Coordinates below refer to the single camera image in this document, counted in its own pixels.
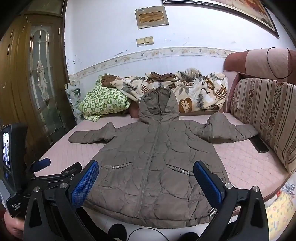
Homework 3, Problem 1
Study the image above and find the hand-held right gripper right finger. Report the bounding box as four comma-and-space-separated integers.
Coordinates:
193, 160, 270, 241

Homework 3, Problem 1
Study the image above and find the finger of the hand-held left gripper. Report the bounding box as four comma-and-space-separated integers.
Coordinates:
38, 162, 83, 186
31, 158, 51, 173

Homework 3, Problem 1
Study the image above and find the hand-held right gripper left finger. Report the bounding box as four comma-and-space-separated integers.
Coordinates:
23, 160, 100, 241

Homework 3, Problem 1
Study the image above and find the grey-brown hooded puffer jacket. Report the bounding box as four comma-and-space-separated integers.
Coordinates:
68, 87, 259, 226

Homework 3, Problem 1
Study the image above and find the person's left hand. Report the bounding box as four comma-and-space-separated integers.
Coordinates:
4, 209, 25, 240

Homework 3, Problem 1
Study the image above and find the black phone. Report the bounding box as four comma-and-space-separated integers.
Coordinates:
249, 136, 270, 154

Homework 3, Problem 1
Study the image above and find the wooden wardrobe with glass door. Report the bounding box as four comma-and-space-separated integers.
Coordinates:
0, 0, 77, 164

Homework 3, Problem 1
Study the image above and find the clear plastic bag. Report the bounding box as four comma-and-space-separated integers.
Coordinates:
65, 81, 84, 121

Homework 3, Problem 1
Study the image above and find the yellow printed sheet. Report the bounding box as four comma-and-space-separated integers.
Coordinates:
265, 180, 295, 241

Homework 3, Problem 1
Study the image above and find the green patterned pillow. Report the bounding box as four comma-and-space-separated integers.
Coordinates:
79, 75, 132, 122

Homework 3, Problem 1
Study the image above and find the leaf print blanket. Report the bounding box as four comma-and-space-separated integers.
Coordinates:
101, 68, 229, 112

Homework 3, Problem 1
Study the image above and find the striped floral cushion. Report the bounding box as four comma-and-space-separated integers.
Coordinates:
230, 77, 296, 175

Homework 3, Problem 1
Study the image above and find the pink upholstered headboard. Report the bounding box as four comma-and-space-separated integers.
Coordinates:
223, 48, 296, 113

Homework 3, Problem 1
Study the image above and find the large framed picture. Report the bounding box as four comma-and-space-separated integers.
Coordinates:
162, 0, 280, 38

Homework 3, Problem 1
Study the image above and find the black floor cable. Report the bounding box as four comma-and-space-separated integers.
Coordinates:
126, 228, 167, 241

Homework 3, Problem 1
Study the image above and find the thin black cord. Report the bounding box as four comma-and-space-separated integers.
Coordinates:
266, 47, 295, 78

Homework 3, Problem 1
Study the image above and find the beige light switch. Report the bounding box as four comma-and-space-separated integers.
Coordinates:
136, 36, 154, 46

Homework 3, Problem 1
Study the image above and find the framed wall plaque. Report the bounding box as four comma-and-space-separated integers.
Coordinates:
135, 6, 169, 30

